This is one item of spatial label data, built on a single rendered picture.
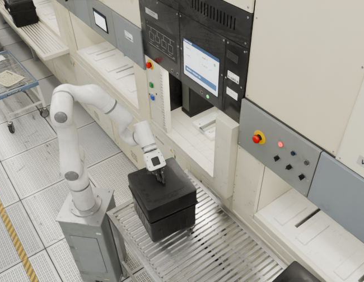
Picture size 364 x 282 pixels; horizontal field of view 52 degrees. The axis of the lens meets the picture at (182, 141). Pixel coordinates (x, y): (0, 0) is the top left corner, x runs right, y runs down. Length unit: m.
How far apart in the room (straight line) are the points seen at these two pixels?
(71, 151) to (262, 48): 1.07
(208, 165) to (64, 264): 1.39
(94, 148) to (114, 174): 0.44
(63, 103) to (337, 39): 1.17
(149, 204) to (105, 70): 1.73
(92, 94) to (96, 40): 2.05
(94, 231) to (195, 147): 0.82
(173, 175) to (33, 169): 2.05
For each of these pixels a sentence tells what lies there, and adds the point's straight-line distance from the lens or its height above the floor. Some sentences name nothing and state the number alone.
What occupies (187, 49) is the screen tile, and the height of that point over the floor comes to 1.63.
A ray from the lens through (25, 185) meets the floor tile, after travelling 3.72.
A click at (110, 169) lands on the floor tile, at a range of 3.61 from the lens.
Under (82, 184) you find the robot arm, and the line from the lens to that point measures 2.17.
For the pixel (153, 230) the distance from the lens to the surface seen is 2.06.
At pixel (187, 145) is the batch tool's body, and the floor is 0.87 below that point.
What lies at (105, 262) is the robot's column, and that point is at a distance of 2.63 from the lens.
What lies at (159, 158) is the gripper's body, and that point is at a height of 1.17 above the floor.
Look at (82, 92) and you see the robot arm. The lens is 1.80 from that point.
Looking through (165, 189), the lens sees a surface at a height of 1.06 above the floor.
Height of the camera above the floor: 2.56
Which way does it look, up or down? 42 degrees down
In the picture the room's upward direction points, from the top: 2 degrees counter-clockwise
